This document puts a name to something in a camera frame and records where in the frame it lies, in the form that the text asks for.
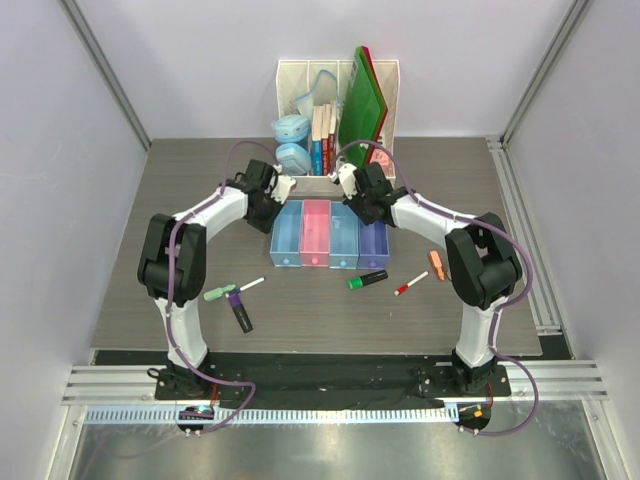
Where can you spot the pink drawer bin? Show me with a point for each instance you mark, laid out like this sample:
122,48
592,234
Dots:
315,234

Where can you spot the light green mini highlighter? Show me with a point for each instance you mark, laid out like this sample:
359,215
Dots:
218,292

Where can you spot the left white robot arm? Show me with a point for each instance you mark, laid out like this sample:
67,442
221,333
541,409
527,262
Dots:
173,266

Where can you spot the purple capped white pen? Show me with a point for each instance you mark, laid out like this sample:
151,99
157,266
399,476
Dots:
251,284

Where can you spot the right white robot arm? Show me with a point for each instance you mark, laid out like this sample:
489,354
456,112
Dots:
482,261

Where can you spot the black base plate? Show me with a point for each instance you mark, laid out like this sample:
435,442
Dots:
329,381

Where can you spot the blue tape dispenser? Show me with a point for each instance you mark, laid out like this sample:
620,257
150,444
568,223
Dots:
295,160
293,128

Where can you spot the green folder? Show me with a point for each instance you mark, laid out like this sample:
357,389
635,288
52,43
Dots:
358,116

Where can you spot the blue clear pouch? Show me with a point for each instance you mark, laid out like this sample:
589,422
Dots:
324,90

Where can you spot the red capped white pen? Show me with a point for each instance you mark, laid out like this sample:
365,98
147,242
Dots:
403,288

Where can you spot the orange mini highlighter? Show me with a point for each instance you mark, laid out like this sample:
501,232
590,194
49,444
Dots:
437,265

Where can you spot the green black highlighter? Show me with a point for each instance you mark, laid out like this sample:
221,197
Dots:
367,279

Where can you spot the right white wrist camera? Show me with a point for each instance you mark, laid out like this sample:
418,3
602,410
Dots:
344,176

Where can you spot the blue spine book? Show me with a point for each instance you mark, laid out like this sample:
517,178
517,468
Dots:
316,140

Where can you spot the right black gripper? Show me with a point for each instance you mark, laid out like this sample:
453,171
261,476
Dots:
351,203

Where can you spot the blue drawer bin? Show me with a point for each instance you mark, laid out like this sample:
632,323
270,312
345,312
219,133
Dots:
344,237
285,240

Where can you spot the white file organizer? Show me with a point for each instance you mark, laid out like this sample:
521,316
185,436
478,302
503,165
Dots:
295,77

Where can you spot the white cable duct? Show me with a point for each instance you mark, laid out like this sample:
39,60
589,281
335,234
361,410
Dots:
198,415

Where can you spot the purple black highlighter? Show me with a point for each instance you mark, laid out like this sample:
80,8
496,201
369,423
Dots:
239,311

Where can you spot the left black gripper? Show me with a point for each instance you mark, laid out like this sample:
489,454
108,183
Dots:
265,226

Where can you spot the upper blue tape dispenser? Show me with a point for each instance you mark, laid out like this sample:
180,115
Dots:
293,128

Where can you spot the purple drawer bin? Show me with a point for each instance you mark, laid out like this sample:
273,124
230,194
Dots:
374,251

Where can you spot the pink eraser box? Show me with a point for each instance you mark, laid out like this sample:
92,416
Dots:
381,158

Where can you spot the red folder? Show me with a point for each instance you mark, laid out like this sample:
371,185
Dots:
377,91

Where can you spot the lower blue tape dispenser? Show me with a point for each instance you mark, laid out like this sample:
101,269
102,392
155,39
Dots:
295,160

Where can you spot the red spine book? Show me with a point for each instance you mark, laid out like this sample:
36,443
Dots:
325,131
333,121

